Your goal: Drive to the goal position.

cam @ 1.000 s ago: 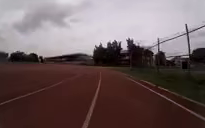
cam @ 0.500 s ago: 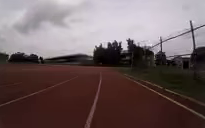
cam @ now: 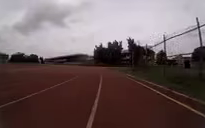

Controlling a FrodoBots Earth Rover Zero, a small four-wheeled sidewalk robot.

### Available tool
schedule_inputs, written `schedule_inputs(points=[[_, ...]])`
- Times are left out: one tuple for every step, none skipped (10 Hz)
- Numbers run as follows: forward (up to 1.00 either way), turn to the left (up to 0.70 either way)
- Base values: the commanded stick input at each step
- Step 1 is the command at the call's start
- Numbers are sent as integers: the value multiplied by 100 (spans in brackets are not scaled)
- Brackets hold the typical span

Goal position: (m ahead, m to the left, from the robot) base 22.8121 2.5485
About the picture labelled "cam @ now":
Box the low row of trees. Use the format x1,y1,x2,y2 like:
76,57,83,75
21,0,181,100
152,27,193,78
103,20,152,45
0,51,45,65

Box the clump of dark trees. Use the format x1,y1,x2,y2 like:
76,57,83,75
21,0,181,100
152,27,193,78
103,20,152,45
93,37,156,66

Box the wire mesh fence with poles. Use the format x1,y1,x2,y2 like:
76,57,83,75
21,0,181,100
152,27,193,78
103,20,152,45
129,16,205,82

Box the round dark tree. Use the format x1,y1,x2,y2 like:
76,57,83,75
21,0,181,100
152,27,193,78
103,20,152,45
191,45,205,65

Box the grass strip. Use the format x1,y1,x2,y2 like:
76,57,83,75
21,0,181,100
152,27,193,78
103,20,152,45
113,65,205,105

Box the roofed grandstand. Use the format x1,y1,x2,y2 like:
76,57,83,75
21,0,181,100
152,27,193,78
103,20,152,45
44,53,95,65

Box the red running track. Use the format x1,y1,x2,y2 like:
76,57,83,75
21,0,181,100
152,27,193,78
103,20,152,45
0,63,205,128

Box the pale kerb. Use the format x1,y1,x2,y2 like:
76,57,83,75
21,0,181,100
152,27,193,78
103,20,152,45
125,73,205,110

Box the building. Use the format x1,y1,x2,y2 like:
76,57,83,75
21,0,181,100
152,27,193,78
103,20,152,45
120,49,135,66

